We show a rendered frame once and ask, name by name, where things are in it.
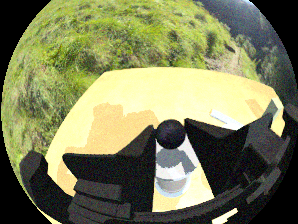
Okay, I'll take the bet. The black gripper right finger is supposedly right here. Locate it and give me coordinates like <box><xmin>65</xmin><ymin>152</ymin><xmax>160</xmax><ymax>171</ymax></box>
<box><xmin>184</xmin><ymin>113</ymin><xmax>273</xmax><ymax>197</ymax></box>

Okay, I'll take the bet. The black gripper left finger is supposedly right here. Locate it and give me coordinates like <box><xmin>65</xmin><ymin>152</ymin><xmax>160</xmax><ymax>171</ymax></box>
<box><xmin>61</xmin><ymin>124</ymin><xmax>157</xmax><ymax>212</ymax></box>

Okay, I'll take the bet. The glass french press with black handle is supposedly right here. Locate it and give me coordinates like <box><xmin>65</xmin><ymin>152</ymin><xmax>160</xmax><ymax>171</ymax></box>
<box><xmin>154</xmin><ymin>119</ymin><xmax>200</xmax><ymax>198</ymax></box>

